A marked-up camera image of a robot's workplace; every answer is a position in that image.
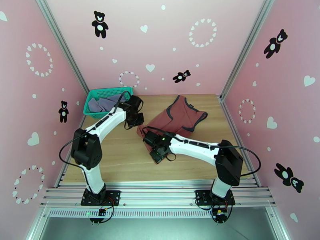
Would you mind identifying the grey sheet metal panel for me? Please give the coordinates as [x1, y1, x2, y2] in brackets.
[37, 218, 276, 240]

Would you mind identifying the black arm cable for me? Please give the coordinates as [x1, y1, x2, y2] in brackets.
[141, 126, 262, 178]
[59, 91, 128, 170]

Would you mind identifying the perforated metal strip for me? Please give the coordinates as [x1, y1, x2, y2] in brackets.
[47, 208, 269, 219]

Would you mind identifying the purple fabric garment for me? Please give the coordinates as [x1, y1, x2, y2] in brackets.
[87, 94, 130, 113]

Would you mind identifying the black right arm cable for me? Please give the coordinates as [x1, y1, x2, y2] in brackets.
[141, 126, 262, 178]

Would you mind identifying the black yellow power connector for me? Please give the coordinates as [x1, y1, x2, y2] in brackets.
[213, 208, 229, 224]

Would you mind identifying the teal plastic mesh basket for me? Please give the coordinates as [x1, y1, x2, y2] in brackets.
[83, 86, 134, 119]

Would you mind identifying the aluminium table side rail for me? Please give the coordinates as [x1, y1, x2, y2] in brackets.
[218, 95, 262, 188]
[54, 96, 94, 188]

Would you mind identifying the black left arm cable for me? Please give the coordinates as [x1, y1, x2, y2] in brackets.
[59, 91, 128, 170]

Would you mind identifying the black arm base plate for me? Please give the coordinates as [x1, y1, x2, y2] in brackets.
[80, 190, 121, 206]
[195, 190, 236, 206]

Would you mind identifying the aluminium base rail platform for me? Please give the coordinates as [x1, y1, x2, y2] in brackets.
[40, 180, 277, 208]

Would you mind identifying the aluminium frame post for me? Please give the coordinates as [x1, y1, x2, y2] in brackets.
[219, 0, 278, 100]
[34, 0, 94, 100]

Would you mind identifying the red sleeveless tank top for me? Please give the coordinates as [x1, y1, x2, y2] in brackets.
[136, 95, 208, 138]

